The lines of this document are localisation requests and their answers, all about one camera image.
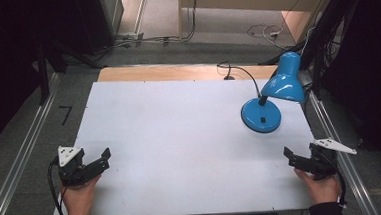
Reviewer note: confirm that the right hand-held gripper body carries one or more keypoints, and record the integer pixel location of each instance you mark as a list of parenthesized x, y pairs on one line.
[(322, 161)]

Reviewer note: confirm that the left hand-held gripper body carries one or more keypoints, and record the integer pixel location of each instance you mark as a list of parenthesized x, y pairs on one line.
[(69, 168)]

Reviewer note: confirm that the blue desk lamp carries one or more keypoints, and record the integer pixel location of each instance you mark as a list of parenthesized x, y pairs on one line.
[(279, 88)]

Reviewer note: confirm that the person's right hand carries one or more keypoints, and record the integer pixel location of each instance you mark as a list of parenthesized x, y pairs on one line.
[(321, 189)]

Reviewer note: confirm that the person's left hand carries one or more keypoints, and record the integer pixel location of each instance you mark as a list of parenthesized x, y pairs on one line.
[(80, 201)]

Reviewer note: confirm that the black metal stand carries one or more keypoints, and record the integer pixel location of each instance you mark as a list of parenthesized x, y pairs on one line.
[(43, 74)]

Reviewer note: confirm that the wooden table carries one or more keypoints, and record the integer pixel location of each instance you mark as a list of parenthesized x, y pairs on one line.
[(163, 73)]

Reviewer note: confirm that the dark cabinet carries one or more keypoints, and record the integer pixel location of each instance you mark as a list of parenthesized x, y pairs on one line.
[(99, 19)]

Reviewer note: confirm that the aluminium rail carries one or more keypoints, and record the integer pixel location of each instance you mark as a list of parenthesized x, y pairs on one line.
[(18, 164), (346, 174)]

